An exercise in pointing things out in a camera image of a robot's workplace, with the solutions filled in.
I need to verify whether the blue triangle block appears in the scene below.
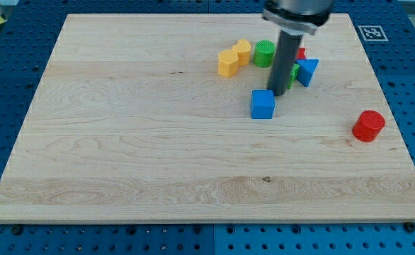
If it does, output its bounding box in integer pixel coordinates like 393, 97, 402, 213
296, 59, 319, 87

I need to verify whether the green cylinder block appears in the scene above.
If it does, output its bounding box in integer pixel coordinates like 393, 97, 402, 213
253, 40, 275, 68

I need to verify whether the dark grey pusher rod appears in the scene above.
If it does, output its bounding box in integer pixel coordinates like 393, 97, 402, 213
268, 30, 302, 96

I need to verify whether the red cylinder block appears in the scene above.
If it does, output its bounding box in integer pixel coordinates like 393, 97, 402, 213
352, 110, 386, 142

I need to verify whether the white fiducial marker tag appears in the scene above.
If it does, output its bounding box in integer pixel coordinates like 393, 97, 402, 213
358, 25, 388, 42

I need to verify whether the yellow heart block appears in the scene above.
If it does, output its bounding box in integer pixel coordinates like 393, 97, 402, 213
232, 39, 251, 66

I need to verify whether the wooden board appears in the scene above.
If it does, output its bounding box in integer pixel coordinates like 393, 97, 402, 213
0, 13, 415, 224

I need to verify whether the yellow pentagon block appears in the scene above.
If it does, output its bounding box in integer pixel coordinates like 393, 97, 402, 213
217, 49, 239, 77

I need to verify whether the red block behind rod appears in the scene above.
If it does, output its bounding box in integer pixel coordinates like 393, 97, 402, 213
295, 47, 307, 60

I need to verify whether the green star block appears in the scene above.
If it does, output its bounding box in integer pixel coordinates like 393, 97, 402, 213
287, 63, 300, 89

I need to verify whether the blue cube block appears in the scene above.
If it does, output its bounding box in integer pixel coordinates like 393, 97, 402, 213
250, 90, 275, 119

